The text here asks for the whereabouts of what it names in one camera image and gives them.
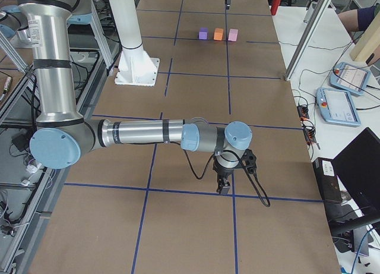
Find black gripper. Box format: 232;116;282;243
213;162;234;195

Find orange foam cube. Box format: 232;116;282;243
213;27;224;41

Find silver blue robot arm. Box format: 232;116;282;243
17;0;257;194

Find light pink foam cube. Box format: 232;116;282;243
228;29;239;42

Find dark purple foam cube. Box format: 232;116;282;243
198;27;208;40

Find red cylinder bottle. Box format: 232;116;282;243
271;0;281;16

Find black box with label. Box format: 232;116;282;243
312;158;343;204

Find orange black connector hub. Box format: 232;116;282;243
297;105;309;120

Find seated person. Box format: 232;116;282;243
338;4;379;32

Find black monitor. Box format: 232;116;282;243
329;127;380;238

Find near blue teach pendant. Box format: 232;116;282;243
316;87;361;127

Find blue teach pendant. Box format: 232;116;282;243
316;87;361;127
330;62;371;96

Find far blue teach pendant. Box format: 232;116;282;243
330;62;371;96

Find wooden board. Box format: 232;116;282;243
350;14;379;64

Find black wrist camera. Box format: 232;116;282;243
241;149;257;175

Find black camera cable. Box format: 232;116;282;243
185;150;271;209

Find aluminium frame post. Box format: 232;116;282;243
284;0;331;81

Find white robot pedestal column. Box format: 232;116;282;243
109;0;160;87

